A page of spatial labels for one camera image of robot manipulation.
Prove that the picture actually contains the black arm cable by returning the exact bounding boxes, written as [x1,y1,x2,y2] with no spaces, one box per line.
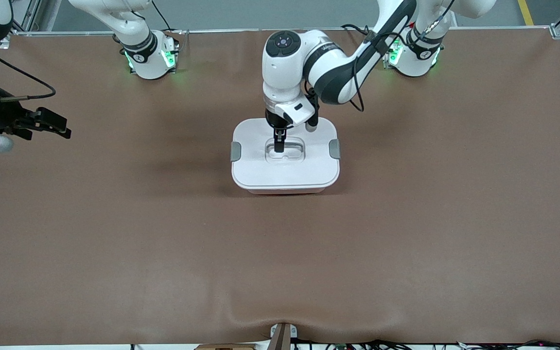
[350,0,455,113]
[0,41,57,103]

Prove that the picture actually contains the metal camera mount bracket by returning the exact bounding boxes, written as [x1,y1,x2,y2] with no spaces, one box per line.
[269,322,298,350]

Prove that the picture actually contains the silver table edge rail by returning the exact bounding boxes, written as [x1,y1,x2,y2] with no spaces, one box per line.
[13,27,560,37]

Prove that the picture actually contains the pink plastic storage box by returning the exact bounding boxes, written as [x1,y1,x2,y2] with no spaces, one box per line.
[247,186,329,195]

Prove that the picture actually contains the black base cable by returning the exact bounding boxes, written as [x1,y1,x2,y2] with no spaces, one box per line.
[151,0,176,32]
[341,23,374,40]

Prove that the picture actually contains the black right base cable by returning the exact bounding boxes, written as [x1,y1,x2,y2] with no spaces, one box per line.
[151,0,176,32]

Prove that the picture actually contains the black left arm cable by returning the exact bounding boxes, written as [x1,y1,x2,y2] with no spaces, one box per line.
[350,0,455,113]

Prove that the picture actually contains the black left base cable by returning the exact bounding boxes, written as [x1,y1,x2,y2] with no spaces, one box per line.
[341,23,374,40]

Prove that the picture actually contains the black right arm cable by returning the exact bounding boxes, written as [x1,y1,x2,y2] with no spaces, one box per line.
[0,41,57,103]

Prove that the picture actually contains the white box lid grey latches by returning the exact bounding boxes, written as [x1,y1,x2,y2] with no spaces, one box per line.
[230,117,341,191]

